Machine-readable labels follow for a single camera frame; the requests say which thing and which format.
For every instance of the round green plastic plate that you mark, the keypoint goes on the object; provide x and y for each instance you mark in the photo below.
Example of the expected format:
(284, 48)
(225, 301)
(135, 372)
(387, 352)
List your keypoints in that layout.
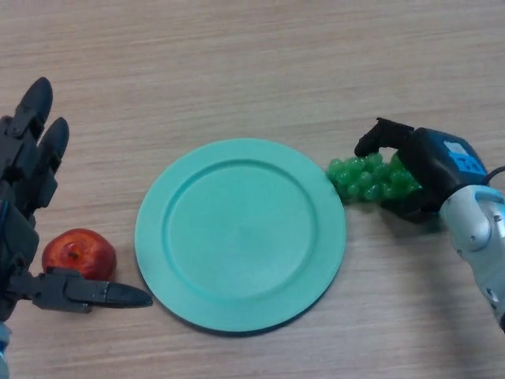
(240, 245)

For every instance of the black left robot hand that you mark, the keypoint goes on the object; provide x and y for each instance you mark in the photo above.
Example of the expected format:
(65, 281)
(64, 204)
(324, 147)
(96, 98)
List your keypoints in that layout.
(19, 177)

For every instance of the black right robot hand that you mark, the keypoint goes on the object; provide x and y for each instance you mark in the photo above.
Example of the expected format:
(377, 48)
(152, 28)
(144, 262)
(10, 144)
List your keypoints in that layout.
(434, 166)

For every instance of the green grapes bunch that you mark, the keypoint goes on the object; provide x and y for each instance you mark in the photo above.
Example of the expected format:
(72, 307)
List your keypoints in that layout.
(355, 177)

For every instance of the red apple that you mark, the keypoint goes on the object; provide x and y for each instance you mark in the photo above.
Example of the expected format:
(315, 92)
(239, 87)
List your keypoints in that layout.
(87, 252)

